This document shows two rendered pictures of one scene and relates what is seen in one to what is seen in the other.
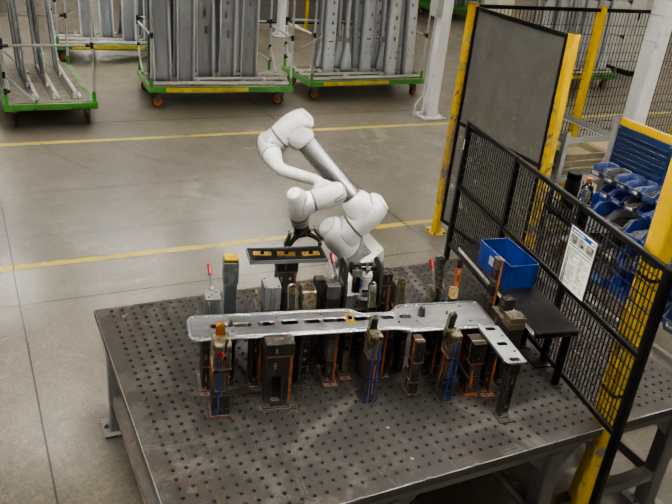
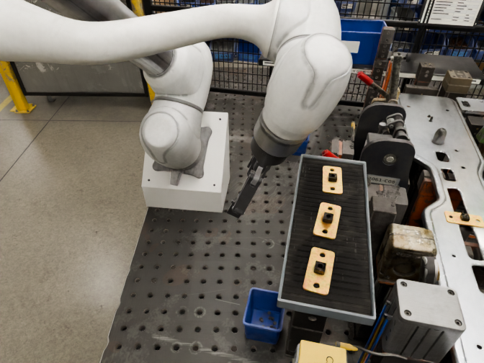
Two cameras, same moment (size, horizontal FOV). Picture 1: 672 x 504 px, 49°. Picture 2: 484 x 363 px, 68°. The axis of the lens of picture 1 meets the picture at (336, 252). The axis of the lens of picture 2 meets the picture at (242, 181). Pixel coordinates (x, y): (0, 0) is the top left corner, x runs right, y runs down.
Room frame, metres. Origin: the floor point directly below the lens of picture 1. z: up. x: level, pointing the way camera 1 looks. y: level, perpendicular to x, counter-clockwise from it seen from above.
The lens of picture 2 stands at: (3.00, 0.70, 1.64)
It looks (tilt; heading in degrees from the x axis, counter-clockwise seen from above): 41 degrees down; 299
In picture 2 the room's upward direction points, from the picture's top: straight up
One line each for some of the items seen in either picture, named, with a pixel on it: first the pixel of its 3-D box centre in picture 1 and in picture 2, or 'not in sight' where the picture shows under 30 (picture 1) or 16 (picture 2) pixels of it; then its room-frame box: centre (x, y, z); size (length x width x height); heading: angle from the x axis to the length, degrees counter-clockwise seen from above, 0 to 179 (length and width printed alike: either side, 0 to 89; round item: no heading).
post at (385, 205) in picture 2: (316, 314); (364, 261); (3.01, 0.06, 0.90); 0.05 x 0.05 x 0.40; 17
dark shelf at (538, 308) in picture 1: (512, 286); (365, 61); (3.29, -0.89, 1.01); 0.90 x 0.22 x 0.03; 17
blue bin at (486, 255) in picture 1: (507, 262); (346, 40); (3.38, -0.87, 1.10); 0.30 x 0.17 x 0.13; 21
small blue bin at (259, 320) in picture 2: not in sight; (264, 317); (3.19, 0.24, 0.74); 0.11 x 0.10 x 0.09; 107
